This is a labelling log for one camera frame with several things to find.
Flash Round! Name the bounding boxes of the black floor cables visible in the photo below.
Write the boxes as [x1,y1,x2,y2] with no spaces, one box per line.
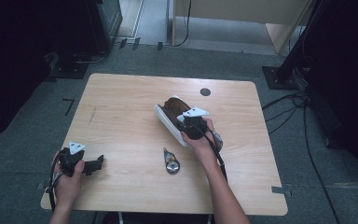
[261,66,344,224]

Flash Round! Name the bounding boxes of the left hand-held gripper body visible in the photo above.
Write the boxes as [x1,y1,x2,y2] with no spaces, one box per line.
[58,140,87,178]

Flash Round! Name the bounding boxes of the white pencil case brown lining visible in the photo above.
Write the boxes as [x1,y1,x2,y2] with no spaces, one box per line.
[153,95,225,154]

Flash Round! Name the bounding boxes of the black stand with square base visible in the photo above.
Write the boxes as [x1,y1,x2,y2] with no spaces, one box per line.
[262,0,327,91]

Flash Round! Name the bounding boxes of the beige wooden desk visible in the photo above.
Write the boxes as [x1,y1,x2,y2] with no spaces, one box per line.
[171,0,315,56]

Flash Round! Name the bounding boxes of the black cabinet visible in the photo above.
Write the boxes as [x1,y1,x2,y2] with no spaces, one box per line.
[85,0,124,54]

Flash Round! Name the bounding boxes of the black hanging cable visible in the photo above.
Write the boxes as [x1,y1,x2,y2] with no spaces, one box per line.
[172,0,193,49]

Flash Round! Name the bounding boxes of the person's left hand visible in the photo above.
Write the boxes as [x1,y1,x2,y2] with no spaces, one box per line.
[51,151,86,209]

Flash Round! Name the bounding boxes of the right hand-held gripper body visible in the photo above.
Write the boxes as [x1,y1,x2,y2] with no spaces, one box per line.
[181,106,210,141]

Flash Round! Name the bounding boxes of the left hand-held gripper cable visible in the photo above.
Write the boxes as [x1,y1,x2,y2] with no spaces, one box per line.
[45,154,64,213]

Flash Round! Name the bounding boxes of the black flat stand base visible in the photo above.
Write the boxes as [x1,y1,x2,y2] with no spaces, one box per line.
[49,52,109,80]

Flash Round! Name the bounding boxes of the person's right hand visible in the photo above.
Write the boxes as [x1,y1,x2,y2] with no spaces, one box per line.
[180,118,219,161]

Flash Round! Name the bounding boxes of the right hand-held gripper cable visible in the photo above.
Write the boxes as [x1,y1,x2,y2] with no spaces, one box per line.
[191,123,228,183]

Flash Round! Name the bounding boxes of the black floor tape corner mark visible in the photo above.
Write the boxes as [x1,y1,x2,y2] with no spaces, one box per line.
[62,98,76,117]

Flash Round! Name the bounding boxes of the hand-held gripper cable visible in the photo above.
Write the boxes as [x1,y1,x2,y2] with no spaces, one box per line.
[191,123,228,183]
[45,154,64,213]

